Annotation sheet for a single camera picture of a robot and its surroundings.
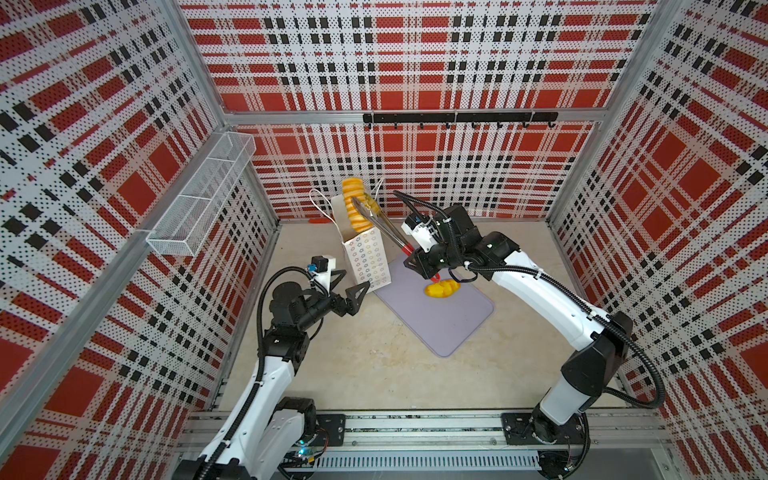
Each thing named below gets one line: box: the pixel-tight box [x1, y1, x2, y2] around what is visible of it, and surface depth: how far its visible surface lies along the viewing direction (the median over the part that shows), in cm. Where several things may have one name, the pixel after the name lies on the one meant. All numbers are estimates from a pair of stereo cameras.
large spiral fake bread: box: [341, 177, 382, 233], surface depth 77 cm
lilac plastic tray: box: [374, 253, 494, 357], surface depth 96 cm
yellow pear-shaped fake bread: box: [424, 279, 461, 299], surface depth 100 cm
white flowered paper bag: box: [331, 194, 391, 293], surface depth 87 cm
